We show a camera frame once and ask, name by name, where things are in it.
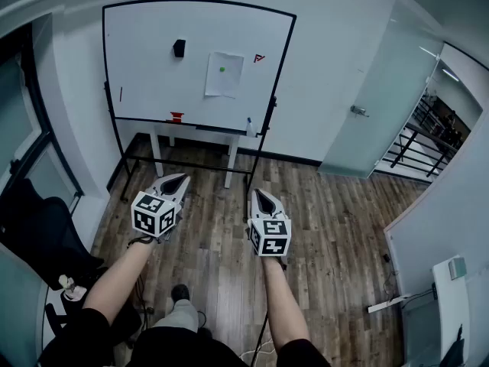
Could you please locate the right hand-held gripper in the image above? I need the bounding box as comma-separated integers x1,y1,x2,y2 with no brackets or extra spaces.
247,188,293,258

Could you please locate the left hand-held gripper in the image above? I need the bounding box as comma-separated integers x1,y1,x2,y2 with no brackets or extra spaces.
131,173,191,245

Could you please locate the white paper sheet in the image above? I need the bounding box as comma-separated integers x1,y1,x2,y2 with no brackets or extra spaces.
204,50,245,99

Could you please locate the black-framed whiteboard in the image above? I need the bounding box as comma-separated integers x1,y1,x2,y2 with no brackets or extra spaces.
102,0,298,221

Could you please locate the person's right forearm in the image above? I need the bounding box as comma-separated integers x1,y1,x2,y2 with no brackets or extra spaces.
261,256,310,353

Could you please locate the person's left forearm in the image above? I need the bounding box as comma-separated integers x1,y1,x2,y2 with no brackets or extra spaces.
82,237,161,326

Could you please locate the white table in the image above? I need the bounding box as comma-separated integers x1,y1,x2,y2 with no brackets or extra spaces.
148,122,245,189

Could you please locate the person's grey trouser leg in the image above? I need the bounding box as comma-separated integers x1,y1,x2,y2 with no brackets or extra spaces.
151,298,199,333

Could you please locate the black office chair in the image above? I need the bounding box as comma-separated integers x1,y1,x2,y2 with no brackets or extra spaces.
0,177,105,294

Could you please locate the white power strip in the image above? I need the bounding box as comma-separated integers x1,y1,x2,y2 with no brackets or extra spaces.
368,294,412,313

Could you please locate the black metal railing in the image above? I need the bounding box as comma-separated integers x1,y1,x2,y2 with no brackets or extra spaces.
376,97,459,179

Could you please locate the person's black shirt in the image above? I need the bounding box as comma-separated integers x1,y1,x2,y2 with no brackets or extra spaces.
37,307,330,367

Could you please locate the frosted glass door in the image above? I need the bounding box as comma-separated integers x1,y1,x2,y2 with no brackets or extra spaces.
319,0,444,179

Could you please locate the black-framed window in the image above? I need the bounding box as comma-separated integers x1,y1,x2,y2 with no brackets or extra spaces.
0,24,83,206

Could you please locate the small grey box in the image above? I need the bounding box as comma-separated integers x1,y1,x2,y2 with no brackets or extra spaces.
447,257,468,281

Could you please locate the white desk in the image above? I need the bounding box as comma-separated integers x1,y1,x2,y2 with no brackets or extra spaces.
431,256,489,367

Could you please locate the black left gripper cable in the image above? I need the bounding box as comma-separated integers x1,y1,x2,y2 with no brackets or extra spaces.
127,235,156,323

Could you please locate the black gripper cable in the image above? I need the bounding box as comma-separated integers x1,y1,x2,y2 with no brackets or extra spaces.
127,235,156,323
248,311,270,367

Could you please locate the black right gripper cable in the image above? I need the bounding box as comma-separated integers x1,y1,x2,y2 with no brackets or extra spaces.
248,311,270,367

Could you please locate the black floor cable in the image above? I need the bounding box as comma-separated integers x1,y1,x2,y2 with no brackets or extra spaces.
383,261,401,302

